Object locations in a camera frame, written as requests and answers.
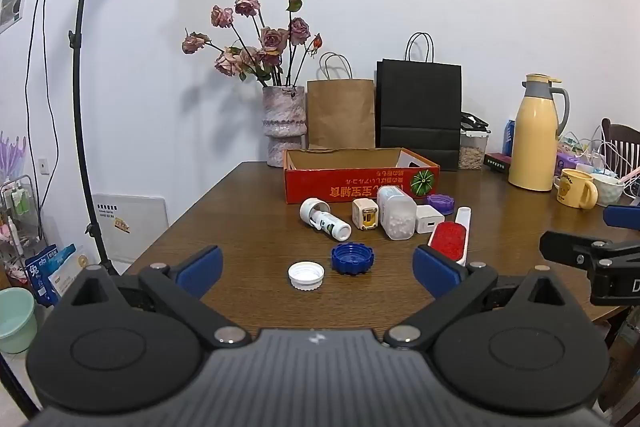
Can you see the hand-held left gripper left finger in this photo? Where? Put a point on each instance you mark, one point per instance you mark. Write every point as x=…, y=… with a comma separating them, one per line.
x=200, y=268

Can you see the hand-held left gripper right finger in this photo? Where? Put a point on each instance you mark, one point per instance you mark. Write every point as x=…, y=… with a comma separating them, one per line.
x=435, y=272

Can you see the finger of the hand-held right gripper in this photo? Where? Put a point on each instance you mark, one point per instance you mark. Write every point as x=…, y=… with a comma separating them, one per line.
x=622, y=217
x=570, y=249

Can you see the red white lint brush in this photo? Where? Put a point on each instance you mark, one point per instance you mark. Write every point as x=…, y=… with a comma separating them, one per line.
x=447, y=239

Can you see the white charger adapter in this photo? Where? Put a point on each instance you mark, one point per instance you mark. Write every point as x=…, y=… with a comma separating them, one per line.
x=429, y=219

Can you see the clear plastic bottle white lid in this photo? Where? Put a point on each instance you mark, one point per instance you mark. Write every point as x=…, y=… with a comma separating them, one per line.
x=397, y=217

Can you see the purple bottle cap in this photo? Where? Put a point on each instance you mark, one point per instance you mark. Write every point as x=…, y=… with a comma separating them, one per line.
x=440, y=203

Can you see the blue bottle cap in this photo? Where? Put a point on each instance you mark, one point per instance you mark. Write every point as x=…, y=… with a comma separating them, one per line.
x=352, y=259

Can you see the white yellow charger cube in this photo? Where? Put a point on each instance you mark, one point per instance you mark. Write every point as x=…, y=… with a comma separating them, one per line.
x=365, y=214

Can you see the white bottle cap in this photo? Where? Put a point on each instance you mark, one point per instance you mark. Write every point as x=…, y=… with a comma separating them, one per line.
x=306, y=276

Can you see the white pill bottle green label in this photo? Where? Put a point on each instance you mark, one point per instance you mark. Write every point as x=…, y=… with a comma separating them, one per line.
x=327, y=222

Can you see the red cardboard box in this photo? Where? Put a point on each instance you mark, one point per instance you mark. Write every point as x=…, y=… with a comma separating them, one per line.
x=340, y=192

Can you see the white bowl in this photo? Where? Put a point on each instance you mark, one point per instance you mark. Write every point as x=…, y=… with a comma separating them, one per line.
x=607, y=192

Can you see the yellow mug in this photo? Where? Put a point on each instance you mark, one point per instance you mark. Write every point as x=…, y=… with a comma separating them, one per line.
x=572, y=189

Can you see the purple tissue pack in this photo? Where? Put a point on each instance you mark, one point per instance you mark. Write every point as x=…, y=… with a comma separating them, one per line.
x=567, y=159

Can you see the dark wooden chair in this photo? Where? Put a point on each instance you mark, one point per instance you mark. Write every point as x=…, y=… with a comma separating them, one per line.
x=617, y=132

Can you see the dark red small box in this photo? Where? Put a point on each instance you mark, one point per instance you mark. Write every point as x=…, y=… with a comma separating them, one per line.
x=497, y=163

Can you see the yellow thermos jug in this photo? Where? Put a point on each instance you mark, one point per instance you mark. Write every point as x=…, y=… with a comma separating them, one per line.
x=532, y=142

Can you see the clear food container with seeds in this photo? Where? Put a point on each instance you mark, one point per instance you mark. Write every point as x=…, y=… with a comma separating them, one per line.
x=472, y=157

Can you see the blue drink can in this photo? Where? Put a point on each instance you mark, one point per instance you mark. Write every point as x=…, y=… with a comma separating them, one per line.
x=508, y=139

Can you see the blue white packet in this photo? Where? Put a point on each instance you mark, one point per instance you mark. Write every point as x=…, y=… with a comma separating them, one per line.
x=40, y=274
x=70, y=269

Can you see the black paper bag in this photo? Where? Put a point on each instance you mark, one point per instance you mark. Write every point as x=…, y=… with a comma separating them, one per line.
x=417, y=107

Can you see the pink mottled ceramic vase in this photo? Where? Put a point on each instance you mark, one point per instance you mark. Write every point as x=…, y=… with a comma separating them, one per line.
x=284, y=122

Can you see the metal storage rack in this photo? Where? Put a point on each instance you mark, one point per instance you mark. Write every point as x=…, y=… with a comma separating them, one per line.
x=37, y=217

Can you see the brown paper bag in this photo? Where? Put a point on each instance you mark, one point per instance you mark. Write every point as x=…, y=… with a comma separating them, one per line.
x=340, y=112

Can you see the green plastic bin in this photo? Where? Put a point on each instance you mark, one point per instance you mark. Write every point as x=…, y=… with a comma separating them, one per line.
x=15, y=322

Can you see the purple hangers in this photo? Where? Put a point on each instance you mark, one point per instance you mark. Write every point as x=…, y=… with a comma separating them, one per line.
x=12, y=157

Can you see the black light stand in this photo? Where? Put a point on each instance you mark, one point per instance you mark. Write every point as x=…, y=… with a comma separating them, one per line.
x=76, y=82

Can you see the dried rose bouquet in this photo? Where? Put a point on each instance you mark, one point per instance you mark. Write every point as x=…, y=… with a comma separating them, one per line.
x=272, y=39

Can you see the white wall socket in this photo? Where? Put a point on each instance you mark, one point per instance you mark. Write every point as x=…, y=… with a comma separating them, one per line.
x=44, y=164

